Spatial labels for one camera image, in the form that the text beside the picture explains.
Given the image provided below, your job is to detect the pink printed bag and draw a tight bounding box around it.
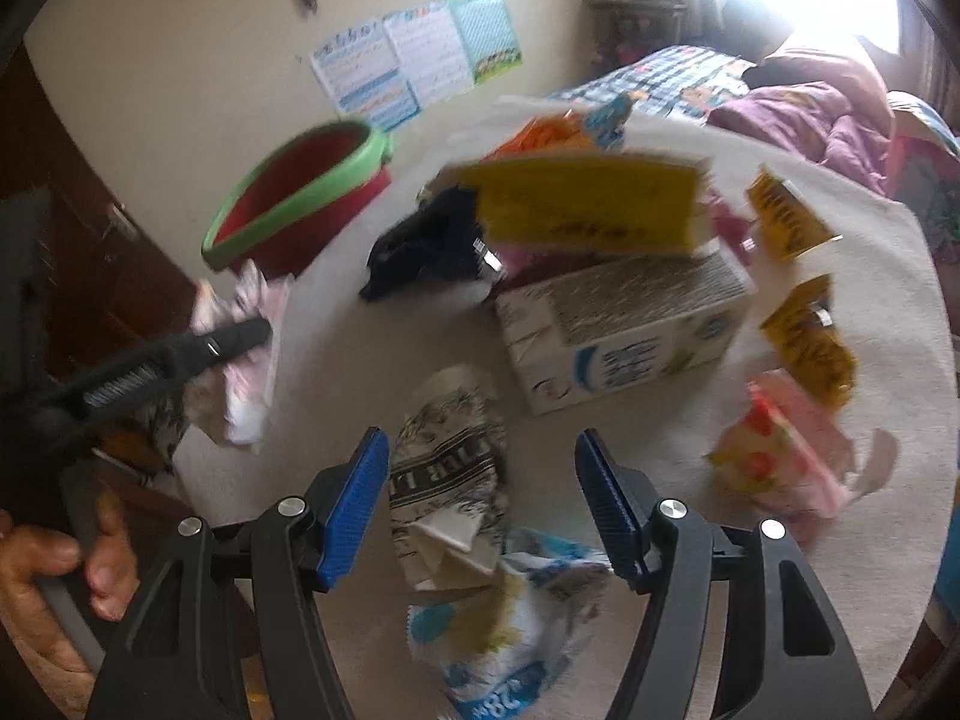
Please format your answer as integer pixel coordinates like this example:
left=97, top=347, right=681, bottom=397
left=889, top=90, right=960, bottom=263

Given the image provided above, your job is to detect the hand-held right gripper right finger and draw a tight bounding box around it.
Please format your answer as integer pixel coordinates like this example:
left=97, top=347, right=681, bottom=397
left=574, top=427, right=875, bottom=720

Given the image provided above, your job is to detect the cluttered shelf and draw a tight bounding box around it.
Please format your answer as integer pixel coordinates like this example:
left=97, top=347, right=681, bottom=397
left=585, top=0, right=691, bottom=68

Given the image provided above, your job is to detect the white milk carton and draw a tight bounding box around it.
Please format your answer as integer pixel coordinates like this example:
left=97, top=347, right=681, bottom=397
left=495, top=247, right=755, bottom=415

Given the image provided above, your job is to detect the newspaper print paper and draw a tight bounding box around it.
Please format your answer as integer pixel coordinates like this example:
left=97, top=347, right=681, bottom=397
left=388, top=365, right=515, bottom=590

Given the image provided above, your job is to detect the white blue plastic bag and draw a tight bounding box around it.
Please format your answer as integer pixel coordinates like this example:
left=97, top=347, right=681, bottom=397
left=405, top=529, right=612, bottom=720

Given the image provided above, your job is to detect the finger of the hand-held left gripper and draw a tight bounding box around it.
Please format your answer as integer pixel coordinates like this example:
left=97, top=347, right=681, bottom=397
left=66, top=317, right=272, bottom=425

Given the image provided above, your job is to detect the yellow wrapper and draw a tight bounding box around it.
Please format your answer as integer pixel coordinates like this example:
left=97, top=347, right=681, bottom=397
left=759, top=275, right=857, bottom=412
left=745, top=163, right=845, bottom=262

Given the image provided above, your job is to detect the person's left hand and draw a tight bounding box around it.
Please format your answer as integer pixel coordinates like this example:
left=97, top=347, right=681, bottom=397
left=0, top=491, right=143, bottom=691

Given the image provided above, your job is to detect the pink yellow snack packet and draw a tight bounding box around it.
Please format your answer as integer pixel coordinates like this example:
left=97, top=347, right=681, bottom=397
left=705, top=371, right=901, bottom=522

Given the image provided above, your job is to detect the teal wall poster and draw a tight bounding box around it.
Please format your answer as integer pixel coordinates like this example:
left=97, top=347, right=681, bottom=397
left=448, top=0, right=524, bottom=85

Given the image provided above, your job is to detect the white wall poster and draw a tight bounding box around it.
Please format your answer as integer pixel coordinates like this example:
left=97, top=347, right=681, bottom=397
left=382, top=7, right=475, bottom=107

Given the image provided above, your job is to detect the brown wooden cabinet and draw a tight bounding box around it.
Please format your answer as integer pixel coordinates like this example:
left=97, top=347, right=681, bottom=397
left=0, top=41, right=207, bottom=511

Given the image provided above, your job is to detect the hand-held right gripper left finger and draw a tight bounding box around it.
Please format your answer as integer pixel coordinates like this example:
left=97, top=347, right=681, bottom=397
left=86, top=426, right=391, bottom=720

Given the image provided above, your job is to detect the white fleece mat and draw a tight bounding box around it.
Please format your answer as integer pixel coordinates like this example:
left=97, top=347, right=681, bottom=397
left=172, top=94, right=960, bottom=720

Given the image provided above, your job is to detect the purple comforter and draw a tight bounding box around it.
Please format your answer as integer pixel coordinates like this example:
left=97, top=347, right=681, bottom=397
left=709, top=52, right=901, bottom=196

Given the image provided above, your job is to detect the orange snack bag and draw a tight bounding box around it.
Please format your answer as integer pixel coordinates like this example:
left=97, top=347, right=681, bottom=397
left=487, top=94, right=635, bottom=162

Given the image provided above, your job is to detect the checkered bed blanket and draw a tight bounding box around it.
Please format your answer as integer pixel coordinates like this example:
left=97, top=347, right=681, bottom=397
left=547, top=45, right=758, bottom=125

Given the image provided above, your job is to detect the black wrapper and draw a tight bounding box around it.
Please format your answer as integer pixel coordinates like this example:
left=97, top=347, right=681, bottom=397
left=358, top=187, right=503, bottom=306

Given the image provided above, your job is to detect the pink white wrapper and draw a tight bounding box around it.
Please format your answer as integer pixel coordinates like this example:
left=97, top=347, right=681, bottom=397
left=150, top=261, right=293, bottom=451

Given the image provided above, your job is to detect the red bucket with green rim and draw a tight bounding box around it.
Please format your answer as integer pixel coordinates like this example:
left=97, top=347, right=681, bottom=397
left=201, top=118, right=395, bottom=276

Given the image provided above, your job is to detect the yellow carton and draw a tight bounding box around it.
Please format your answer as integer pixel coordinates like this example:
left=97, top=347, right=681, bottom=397
left=420, top=152, right=717, bottom=256

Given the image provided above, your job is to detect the blue striped wall poster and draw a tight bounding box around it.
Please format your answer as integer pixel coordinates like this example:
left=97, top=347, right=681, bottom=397
left=311, top=34, right=417, bottom=132

